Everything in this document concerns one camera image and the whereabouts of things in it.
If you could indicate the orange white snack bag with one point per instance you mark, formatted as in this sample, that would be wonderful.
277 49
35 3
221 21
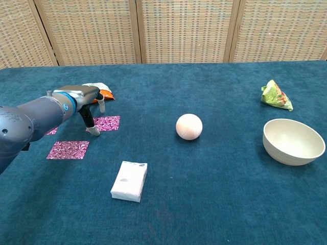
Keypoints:
107 95

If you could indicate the green snack bag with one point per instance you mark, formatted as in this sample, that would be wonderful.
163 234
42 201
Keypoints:
276 98

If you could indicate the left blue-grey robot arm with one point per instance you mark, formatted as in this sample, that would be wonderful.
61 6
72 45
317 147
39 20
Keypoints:
25 120

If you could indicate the woven screen panel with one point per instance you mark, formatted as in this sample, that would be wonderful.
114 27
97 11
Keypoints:
278 30
184 30
89 30
18 33

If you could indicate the white tissue pack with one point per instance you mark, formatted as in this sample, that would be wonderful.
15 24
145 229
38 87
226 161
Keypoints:
129 182

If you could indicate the cream bowl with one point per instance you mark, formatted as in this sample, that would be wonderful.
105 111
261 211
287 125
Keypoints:
291 143

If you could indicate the blue table cloth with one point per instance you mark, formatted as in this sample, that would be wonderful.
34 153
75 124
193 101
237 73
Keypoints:
163 89

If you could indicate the pink patterned card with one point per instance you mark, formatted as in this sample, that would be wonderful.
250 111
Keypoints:
110 123
67 150
52 131

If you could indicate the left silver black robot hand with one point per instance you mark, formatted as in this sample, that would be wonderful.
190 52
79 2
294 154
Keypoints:
81 93

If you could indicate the pale pink ball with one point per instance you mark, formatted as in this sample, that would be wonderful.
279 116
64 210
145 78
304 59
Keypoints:
189 126

